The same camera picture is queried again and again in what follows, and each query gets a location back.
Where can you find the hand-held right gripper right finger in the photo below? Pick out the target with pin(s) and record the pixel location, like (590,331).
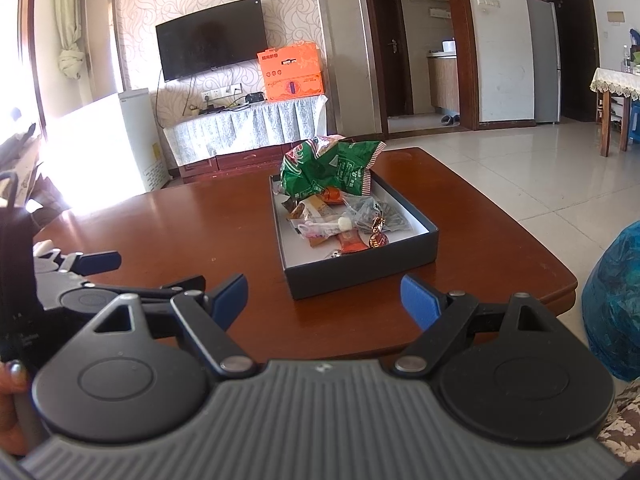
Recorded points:
(420,302)

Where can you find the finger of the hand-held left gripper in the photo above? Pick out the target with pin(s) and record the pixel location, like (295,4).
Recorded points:
(170,286)
(100,261)

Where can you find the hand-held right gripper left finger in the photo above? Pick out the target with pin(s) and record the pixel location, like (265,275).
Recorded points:
(232,300)

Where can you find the grey shallow cardboard box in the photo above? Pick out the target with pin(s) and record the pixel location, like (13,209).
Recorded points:
(360,270)

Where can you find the dark red candy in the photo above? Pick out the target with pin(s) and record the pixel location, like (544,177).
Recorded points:
(378,224)
(378,241)

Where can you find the red-brown snack packet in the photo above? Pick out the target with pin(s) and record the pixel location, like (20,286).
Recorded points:
(351,242)

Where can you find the clear packet dark snack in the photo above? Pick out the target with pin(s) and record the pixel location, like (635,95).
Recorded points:
(387,216)

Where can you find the brown snack packet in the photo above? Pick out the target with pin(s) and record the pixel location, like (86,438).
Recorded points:
(318,243)

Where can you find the tan snack packet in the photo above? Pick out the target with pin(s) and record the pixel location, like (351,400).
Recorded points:
(317,207)

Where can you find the orange snack packet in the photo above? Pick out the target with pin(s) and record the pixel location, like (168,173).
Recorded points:
(332,195)

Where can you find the green and red snack bag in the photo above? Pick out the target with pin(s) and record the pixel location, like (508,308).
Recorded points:
(300,175)

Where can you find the person's left hand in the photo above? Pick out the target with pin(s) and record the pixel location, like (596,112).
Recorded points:
(10,385)

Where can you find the white chest freezer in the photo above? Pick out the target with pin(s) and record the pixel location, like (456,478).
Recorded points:
(115,150)

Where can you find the dark cardboard pile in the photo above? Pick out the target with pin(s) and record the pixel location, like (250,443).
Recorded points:
(25,165)

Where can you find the wooden television cabinet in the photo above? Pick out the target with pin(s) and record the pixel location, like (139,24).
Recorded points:
(235,159)

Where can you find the pair of dark slippers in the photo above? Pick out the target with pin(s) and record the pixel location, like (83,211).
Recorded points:
(450,119)

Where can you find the blue plastic bag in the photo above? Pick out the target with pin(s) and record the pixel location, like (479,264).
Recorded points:
(615,305)

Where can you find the black router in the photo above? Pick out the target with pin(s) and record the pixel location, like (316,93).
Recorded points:
(255,98)

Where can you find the window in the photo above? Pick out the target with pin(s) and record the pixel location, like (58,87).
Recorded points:
(15,50)

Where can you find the orange cardboard box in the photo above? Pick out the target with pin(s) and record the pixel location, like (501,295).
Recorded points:
(290,75)

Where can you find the floral brown clothing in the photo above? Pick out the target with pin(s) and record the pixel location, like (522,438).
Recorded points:
(625,420)

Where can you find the brown wooden door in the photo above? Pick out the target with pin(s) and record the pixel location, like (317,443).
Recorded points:
(390,60)

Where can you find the tied beige curtain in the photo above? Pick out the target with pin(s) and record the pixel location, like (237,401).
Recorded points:
(67,10)

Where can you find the wooden dining table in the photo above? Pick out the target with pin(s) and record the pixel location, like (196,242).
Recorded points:
(606,125)

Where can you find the white kitchen appliance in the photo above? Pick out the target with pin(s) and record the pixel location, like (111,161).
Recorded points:
(448,46)

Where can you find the silver refrigerator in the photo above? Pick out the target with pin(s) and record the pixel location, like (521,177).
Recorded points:
(542,60)

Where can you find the blue plastic stool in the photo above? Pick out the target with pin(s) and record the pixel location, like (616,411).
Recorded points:
(635,125)

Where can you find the dark wooden door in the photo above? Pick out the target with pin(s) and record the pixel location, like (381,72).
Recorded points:
(577,55)

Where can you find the cream lace tablecloth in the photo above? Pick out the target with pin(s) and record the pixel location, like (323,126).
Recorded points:
(615,82)

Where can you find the white wall outlet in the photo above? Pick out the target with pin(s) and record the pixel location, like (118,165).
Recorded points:
(234,90)
(211,95)

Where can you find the black wall television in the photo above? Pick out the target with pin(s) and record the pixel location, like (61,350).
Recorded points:
(210,37)

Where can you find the white wall switch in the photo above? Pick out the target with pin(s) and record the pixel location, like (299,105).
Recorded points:
(488,3)

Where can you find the yellow wall box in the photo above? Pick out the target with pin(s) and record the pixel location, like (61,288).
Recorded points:
(616,17)

